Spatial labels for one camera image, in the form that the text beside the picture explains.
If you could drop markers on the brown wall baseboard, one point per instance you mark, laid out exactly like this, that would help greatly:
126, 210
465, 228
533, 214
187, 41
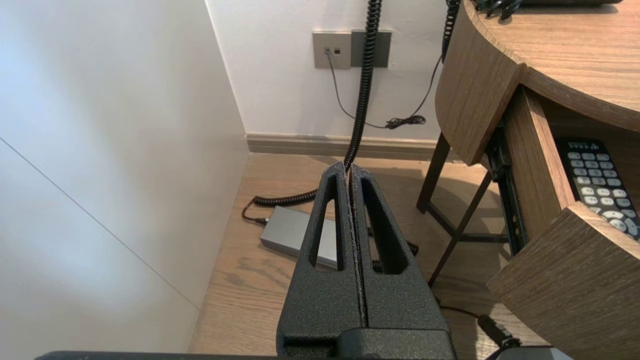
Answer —
300, 145

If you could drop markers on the dark grey blank wall plate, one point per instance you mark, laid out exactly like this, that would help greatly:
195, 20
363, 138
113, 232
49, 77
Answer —
384, 47

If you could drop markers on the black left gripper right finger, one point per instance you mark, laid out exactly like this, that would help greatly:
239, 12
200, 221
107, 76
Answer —
400, 300

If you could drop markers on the white and black robot base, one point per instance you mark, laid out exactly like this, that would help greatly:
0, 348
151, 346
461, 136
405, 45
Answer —
530, 354

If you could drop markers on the black remote control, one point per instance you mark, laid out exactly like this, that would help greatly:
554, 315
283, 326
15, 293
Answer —
597, 185

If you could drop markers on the grey power adapter brick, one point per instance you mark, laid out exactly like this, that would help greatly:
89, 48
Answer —
290, 235

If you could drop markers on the thin black telephone line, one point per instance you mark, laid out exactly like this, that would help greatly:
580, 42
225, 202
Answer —
405, 121

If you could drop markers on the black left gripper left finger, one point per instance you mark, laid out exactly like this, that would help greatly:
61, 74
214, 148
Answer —
320, 300

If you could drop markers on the beige wall jack plate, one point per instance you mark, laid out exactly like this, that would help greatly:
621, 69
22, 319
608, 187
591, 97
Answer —
331, 50

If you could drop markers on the curved-front wooden table drawer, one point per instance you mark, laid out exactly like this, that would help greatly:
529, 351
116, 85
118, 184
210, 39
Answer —
575, 280

